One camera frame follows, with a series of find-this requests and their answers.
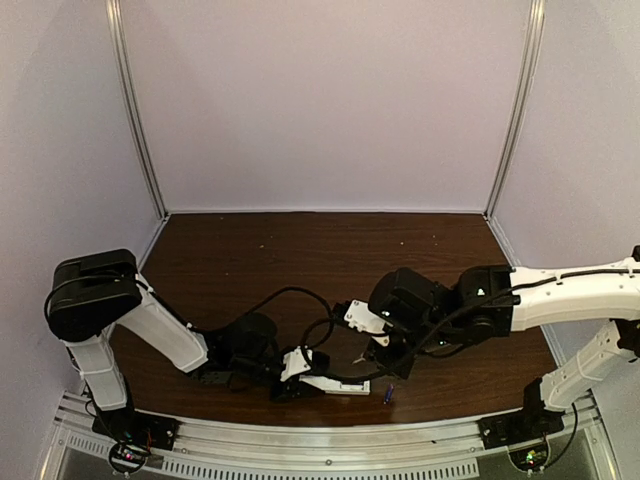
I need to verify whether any white remote control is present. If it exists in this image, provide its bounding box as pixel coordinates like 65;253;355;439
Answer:
299;375;371;396

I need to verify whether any clear tester screwdriver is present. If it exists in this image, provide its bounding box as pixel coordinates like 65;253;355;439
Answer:
351;353;368;365

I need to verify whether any purple battery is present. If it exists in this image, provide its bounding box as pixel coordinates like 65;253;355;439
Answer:
383;384;395;405

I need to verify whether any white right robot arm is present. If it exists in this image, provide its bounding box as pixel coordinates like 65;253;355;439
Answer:
349;252;639;414

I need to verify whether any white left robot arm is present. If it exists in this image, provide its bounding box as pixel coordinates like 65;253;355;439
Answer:
44;249;303;412

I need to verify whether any right black camera cable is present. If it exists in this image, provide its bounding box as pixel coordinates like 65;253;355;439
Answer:
302;294;511;384

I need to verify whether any black camera cable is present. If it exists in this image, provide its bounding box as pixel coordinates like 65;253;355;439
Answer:
302;294;511;384
194;285;335;346

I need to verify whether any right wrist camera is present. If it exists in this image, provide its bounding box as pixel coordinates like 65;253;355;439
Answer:
333;300;390;347

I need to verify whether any left black camera cable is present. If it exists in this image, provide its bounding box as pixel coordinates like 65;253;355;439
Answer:
194;285;335;346

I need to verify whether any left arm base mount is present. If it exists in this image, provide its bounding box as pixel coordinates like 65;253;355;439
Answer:
85;398;180;478

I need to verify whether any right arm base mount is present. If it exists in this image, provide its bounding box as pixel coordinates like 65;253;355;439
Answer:
477;378;564;474

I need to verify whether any right aluminium frame post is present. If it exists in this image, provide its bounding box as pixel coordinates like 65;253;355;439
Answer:
484;0;546;220

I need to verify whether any aluminium frame post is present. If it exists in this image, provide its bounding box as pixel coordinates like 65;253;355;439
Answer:
484;0;546;220
105;0;169;220

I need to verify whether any left aluminium frame post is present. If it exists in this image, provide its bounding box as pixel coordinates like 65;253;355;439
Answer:
105;0;169;220

